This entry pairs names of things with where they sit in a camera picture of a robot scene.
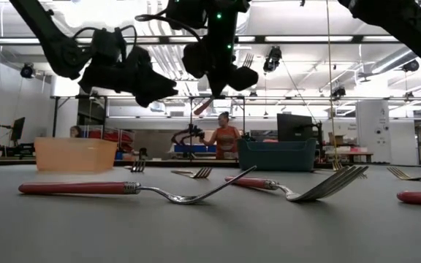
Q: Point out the black monitor on arm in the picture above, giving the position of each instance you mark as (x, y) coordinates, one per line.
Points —
(17, 128)

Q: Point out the black overhead frame beam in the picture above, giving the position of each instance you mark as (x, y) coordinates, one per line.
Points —
(254, 38)

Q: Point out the red parts shelf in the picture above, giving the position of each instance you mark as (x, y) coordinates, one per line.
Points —
(112, 137)

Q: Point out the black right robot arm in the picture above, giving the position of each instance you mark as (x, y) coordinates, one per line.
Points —
(397, 22)

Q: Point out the black desk monitor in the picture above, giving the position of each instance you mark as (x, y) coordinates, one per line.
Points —
(294, 128)

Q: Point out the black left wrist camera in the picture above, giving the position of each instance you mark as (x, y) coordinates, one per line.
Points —
(106, 45)

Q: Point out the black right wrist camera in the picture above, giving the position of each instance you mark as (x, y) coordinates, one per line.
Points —
(194, 60)

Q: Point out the blue crate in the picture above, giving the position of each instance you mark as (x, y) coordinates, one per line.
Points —
(196, 148)

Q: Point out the blue plastic bin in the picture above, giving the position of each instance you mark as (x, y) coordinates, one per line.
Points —
(276, 157)

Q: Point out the cardboard box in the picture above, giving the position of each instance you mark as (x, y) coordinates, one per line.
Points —
(336, 139)

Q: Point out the person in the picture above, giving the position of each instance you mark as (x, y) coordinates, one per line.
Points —
(75, 131)
(227, 140)

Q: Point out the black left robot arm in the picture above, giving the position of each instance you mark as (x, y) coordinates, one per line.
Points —
(49, 40)

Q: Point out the black-framed wooden desk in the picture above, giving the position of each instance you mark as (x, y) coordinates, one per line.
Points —
(349, 154)

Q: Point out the black ceiling spotlight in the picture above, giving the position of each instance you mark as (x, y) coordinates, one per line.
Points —
(27, 71)
(272, 60)
(410, 65)
(338, 92)

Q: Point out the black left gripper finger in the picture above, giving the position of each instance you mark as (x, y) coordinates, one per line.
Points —
(157, 84)
(150, 100)

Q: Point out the translucent orange plastic bin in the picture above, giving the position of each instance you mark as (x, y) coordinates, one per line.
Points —
(75, 155)

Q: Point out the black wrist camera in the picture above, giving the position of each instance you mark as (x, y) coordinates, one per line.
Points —
(106, 45)
(194, 60)

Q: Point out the black background cell frame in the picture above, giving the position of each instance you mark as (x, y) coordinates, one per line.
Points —
(55, 117)

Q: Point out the white pillar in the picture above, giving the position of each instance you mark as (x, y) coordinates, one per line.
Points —
(373, 146)

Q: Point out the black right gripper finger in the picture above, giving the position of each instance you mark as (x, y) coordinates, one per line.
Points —
(218, 84)

